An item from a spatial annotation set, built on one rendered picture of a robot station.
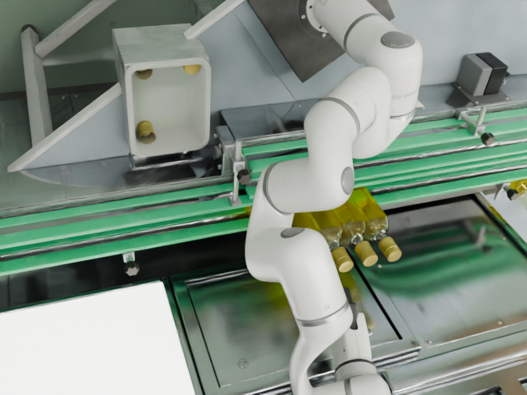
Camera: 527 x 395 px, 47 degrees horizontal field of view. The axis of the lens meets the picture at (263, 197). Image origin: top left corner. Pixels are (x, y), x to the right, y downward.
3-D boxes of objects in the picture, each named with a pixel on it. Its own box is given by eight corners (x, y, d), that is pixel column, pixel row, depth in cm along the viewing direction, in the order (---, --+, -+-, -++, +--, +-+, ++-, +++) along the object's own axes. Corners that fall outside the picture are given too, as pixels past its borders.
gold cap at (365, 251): (353, 254, 131) (361, 268, 128) (355, 242, 129) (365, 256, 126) (367, 251, 132) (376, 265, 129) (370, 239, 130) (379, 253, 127)
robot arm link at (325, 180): (296, 105, 99) (241, 152, 91) (358, 88, 89) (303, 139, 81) (332, 173, 104) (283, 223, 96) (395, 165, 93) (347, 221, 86)
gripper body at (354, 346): (370, 393, 110) (358, 342, 118) (383, 360, 103) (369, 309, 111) (330, 393, 109) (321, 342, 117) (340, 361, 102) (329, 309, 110)
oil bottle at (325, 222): (285, 194, 147) (319, 256, 132) (287, 176, 143) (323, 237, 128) (306, 191, 148) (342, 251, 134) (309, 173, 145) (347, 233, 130)
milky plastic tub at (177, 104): (125, 136, 135) (131, 159, 129) (117, 45, 121) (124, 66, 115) (199, 127, 141) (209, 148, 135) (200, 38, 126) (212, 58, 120)
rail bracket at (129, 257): (114, 248, 140) (125, 290, 130) (112, 226, 135) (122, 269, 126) (132, 244, 141) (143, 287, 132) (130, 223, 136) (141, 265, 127)
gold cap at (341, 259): (328, 259, 130) (337, 274, 127) (331, 248, 127) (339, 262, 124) (343, 256, 131) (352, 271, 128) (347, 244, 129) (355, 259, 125)
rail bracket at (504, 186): (473, 183, 170) (502, 213, 160) (481, 164, 165) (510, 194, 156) (485, 180, 171) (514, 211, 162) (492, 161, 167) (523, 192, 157)
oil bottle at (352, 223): (307, 190, 148) (343, 250, 133) (310, 172, 145) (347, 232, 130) (327, 186, 150) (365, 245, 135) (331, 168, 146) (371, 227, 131)
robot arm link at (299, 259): (387, 269, 95) (319, 266, 106) (345, 144, 90) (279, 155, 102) (322, 324, 85) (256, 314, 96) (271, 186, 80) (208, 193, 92)
